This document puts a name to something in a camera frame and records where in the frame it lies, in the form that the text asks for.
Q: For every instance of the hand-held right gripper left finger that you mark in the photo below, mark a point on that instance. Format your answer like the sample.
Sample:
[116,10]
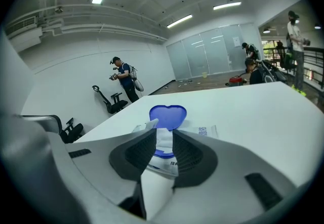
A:
[96,167]

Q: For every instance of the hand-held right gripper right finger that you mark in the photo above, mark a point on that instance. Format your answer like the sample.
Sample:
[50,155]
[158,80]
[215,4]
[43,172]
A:
[215,197]

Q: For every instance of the white wet wipe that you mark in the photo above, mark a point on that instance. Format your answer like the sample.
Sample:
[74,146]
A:
[164,139]

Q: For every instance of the white wet wipes packet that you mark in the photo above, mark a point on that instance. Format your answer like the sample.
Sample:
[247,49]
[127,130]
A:
[167,116]

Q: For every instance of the black office chair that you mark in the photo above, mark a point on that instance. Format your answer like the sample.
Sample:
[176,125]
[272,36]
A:
[114,105]
[74,132]
[284,58]

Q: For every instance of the grey mesh backpack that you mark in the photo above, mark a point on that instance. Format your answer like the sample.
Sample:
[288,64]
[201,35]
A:
[134,76]

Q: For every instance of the red green vacuum cleaner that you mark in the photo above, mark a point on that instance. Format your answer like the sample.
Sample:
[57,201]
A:
[235,81]

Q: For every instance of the scattered small floor items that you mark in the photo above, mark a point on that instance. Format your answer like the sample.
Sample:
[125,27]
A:
[186,82]

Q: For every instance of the yellow bucket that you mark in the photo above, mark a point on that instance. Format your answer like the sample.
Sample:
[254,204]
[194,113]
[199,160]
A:
[204,75]

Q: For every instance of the black backpack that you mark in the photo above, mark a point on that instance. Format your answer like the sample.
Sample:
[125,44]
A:
[273,72]

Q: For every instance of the white ceiling pipes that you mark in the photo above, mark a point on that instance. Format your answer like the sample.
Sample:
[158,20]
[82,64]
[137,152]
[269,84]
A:
[101,27]

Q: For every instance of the frosted glass partition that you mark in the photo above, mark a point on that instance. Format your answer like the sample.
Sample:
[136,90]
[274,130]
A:
[210,53]

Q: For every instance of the white air conditioner unit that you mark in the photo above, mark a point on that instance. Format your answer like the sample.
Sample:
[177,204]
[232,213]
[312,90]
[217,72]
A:
[24,36]

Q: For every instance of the white paper notice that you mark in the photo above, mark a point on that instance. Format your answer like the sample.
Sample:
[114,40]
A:
[236,41]

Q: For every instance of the black metal railing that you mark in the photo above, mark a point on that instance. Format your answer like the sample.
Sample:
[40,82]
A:
[314,66]

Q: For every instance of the round pendant lamp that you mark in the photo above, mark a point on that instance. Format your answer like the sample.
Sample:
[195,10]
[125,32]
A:
[317,26]
[266,31]

